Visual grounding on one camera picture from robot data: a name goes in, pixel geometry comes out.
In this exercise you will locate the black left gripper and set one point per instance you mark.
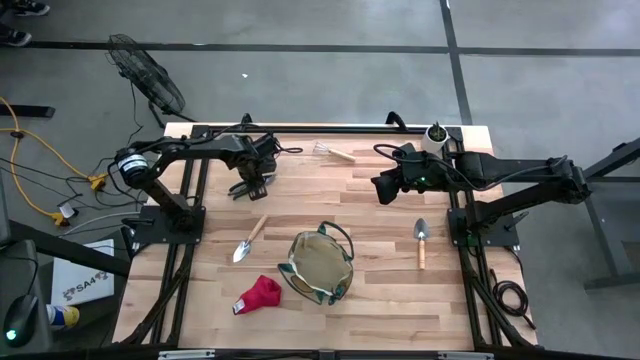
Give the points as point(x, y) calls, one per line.
point(255, 167)

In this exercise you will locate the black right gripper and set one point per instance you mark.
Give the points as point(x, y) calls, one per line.
point(425, 172)

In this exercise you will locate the beige green gardening bag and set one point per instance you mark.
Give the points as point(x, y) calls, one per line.
point(317, 265)

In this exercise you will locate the red gardening glove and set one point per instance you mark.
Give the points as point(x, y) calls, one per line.
point(260, 295)

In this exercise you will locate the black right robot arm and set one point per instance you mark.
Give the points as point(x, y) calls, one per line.
point(520, 170)

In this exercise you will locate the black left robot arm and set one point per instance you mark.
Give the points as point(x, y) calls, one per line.
point(200, 147)

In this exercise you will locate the white pot with green plant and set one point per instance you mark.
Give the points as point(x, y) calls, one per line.
point(434, 140)

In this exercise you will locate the black floor fan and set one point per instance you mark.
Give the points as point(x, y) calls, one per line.
point(145, 75)

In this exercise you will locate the white power adapter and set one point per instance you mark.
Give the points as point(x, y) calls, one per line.
point(68, 210)

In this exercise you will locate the black slanted support bar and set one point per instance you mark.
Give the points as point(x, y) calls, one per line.
point(70, 248)

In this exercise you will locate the white printed paper sign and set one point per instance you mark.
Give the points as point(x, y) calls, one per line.
point(82, 280)

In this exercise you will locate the black metal table stand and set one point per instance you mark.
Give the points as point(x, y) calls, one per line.
point(602, 235)

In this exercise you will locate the yellow blue white bottle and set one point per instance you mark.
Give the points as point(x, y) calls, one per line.
point(62, 316)

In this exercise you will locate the black office desk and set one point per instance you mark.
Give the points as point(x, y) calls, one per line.
point(30, 111)

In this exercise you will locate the grey computer desk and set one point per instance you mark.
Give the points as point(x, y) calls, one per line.
point(15, 270)

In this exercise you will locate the black computer mouse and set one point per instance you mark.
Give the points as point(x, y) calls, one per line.
point(20, 320)

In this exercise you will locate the person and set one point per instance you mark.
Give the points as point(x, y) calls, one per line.
point(30, 7)

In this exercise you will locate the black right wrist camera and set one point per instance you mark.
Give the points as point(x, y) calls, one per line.
point(406, 150)

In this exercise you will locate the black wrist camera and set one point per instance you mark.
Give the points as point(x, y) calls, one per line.
point(267, 146)
point(406, 150)

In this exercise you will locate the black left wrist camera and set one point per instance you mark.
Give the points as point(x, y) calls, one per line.
point(267, 146)

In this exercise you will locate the silver frame bracket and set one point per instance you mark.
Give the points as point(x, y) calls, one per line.
point(186, 354)
point(465, 355)

